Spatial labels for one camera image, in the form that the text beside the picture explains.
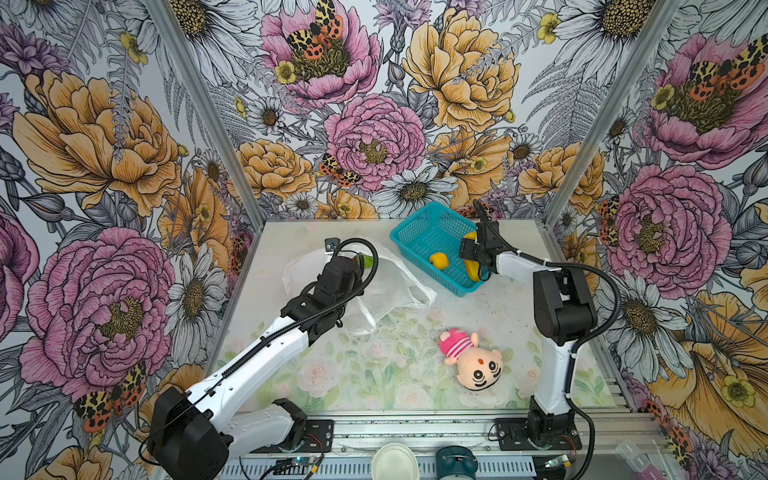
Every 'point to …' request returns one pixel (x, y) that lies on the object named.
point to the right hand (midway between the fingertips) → (473, 252)
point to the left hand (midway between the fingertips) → (348, 276)
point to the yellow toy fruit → (439, 260)
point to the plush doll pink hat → (478, 368)
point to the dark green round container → (455, 462)
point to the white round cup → (395, 461)
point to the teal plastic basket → (438, 229)
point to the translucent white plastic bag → (388, 288)
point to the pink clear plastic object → (639, 462)
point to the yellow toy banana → (472, 266)
